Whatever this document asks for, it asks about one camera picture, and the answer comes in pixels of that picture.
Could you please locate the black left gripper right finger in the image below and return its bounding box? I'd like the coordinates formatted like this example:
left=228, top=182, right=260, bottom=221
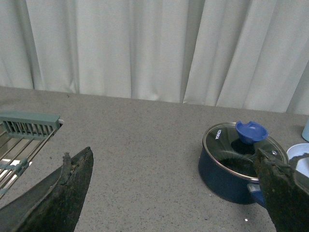
left=253, top=149, right=309, bottom=232

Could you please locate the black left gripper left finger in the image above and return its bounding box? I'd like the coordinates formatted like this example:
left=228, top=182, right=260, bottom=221
left=0, top=147, right=94, bottom=232

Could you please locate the dark blue saucepan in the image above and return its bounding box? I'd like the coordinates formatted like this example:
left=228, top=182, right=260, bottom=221
left=198, top=122, right=290, bottom=208

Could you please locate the glass lid blue knob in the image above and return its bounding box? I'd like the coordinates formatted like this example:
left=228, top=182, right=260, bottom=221
left=203, top=122, right=288, bottom=181

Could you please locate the light blue plate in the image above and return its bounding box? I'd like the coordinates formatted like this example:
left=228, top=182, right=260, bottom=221
left=287, top=143, right=309, bottom=177

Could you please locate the light blue cup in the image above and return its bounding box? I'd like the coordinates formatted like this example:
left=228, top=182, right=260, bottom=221
left=302, top=119, right=309, bottom=142

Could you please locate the green metal dish rack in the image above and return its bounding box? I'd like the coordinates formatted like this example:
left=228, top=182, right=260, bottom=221
left=0, top=111, right=63, bottom=198

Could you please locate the white curtain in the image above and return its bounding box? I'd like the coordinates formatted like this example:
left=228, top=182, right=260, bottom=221
left=0, top=0, right=309, bottom=115

